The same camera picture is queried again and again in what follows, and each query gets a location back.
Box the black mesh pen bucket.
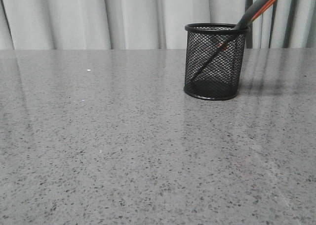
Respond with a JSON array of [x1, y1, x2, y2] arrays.
[[184, 23, 250, 100]]

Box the white pleated curtain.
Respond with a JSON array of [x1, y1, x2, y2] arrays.
[[0, 0, 316, 50]]

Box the grey orange handled scissors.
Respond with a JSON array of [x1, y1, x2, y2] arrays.
[[191, 0, 277, 81]]

